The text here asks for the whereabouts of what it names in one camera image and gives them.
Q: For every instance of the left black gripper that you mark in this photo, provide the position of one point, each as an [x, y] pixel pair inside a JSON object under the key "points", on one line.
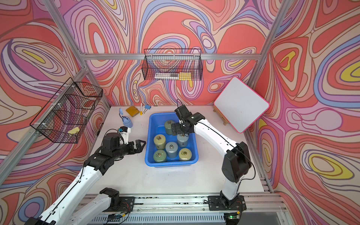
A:
{"points": [[132, 150]]}

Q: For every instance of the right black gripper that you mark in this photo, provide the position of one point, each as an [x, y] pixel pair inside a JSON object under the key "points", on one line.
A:
{"points": [[177, 125]]}

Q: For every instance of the grey-blue tea canister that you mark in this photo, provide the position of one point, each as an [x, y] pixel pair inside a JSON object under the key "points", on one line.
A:
{"points": [[182, 140], [172, 149]]}

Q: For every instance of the yellow-green tea canister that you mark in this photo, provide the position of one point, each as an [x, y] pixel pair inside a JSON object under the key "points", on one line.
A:
{"points": [[185, 154]]}

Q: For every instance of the blue plastic basket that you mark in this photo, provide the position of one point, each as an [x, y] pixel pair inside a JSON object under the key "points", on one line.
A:
{"points": [[157, 127]]}

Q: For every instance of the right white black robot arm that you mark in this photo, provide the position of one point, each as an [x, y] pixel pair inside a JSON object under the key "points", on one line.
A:
{"points": [[236, 157]]}

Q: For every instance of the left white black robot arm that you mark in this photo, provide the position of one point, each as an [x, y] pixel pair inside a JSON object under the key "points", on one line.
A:
{"points": [[63, 211]]}

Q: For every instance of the dark green tea canister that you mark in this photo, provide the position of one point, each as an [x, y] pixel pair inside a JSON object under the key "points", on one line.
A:
{"points": [[168, 127]]}

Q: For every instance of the green tea canister front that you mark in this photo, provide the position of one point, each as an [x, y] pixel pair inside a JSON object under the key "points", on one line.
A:
{"points": [[160, 156]]}

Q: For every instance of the olive green tea canister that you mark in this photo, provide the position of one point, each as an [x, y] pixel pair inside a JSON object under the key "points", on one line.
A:
{"points": [[160, 142]]}

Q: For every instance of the yellow box in basket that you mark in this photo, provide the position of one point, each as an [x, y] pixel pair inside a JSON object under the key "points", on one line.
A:
{"points": [[185, 76]]}

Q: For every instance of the yellow sponge in basket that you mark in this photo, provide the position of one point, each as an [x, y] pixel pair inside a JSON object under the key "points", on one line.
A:
{"points": [[74, 131]]}

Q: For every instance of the blue spray bottle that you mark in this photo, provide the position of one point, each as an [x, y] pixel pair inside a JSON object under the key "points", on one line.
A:
{"points": [[126, 120]]}

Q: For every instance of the amber square block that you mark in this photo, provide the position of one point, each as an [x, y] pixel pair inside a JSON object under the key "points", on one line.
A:
{"points": [[132, 111]]}

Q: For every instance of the wooden board easel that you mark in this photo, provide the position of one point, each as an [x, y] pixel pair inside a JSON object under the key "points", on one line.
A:
{"points": [[223, 118]]}

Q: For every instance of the blue small clip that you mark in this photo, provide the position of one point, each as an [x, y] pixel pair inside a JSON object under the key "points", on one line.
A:
{"points": [[146, 108]]}

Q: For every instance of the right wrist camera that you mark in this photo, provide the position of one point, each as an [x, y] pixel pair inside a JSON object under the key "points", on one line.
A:
{"points": [[181, 111]]}

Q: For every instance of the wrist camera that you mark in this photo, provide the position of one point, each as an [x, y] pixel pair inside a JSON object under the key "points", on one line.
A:
{"points": [[124, 134], [181, 111]]}

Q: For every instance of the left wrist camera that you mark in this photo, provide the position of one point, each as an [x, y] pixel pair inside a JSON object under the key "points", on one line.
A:
{"points": [[124, 134]]}

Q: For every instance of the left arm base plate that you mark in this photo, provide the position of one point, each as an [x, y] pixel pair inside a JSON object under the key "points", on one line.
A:
{"points": [[121, 204]]}

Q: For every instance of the white board pink frame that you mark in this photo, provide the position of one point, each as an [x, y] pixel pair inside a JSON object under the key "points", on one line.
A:
{"points": [[240, 105]]}

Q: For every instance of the black wire basket back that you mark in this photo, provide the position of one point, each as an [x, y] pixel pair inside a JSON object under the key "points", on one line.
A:
{"points": [[167, 63]]}

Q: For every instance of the black wire basket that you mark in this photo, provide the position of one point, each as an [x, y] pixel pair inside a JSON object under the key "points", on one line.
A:
{"points": [[167, 63], [71, 106]]}

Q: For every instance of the black wire basket left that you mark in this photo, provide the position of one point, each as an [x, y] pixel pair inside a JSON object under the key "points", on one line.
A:
{"points": [[71, 106]]}

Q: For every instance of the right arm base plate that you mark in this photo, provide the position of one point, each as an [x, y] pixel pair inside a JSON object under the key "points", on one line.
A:
{"points": [[220, 203]]}

